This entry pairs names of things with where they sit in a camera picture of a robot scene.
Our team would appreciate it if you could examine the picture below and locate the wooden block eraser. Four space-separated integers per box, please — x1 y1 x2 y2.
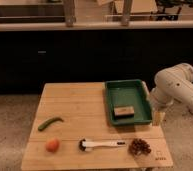
114 106 134 117

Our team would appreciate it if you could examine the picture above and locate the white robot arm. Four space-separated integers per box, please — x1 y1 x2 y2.
149 63 193 126

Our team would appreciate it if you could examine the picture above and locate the green plastic tray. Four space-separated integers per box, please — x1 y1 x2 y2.
105 79 152 126

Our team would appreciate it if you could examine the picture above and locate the brown grape bunch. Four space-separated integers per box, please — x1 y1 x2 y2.
129 138 151 155

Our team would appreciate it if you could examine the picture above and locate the wooden table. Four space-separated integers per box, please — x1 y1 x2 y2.
21 83 173 171

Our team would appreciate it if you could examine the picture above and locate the orange tomato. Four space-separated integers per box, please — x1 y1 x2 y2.
45 138 60 153

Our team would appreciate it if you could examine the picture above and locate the green chili pepper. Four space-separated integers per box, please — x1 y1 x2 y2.
38 117 64 132

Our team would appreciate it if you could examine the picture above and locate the white handled dish brush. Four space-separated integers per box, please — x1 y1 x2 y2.
79 139 126 152

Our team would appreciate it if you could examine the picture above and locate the right metal post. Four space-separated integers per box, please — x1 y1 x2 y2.
121 0 133 26

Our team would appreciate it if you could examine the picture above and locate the metal post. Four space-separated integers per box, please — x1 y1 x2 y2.
121 0 133 26
63 0 76 27

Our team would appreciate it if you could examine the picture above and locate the left metal post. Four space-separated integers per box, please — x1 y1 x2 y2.
63 0 76 27

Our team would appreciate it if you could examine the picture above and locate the black cabinet wall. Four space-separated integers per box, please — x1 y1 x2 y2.
0 29 193 94

